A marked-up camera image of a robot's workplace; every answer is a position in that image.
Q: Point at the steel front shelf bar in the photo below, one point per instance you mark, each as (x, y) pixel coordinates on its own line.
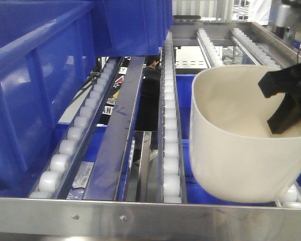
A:
(44, 219)

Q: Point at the rear roller track right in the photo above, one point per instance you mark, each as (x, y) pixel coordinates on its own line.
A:
(252, 50)

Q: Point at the rear steel shelf frame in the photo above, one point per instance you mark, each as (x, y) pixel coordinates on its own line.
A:
(188, 53)

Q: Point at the large blue crate foreground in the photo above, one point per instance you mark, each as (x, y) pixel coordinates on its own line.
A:
(46, 54)

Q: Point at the barcode label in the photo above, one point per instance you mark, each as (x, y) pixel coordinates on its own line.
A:
(83, 174)

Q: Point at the rear roller track left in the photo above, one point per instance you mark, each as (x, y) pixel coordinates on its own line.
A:
(209, 51)

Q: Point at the blue crate upper middle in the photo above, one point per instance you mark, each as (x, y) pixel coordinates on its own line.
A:
(130, 28)

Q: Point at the blue crate lower layer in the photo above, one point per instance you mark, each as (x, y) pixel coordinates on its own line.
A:
(195, 193)

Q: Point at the white roller track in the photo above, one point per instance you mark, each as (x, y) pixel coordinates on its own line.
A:
(291, 199)
(59, 173)
(170, 167)

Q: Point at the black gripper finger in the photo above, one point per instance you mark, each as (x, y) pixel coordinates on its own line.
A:
(287, 114)
(287, 80)

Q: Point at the person in black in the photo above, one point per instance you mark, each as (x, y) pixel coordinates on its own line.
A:
(148, 111)

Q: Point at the white roller track left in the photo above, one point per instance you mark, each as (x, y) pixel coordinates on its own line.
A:
(59, 173)

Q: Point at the steel divider rail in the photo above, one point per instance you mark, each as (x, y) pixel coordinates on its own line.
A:
(106, 181)

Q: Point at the white roller track middle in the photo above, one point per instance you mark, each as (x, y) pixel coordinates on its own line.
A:
(170, 167)

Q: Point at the white roller track right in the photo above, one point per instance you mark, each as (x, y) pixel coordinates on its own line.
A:
(291, 199)

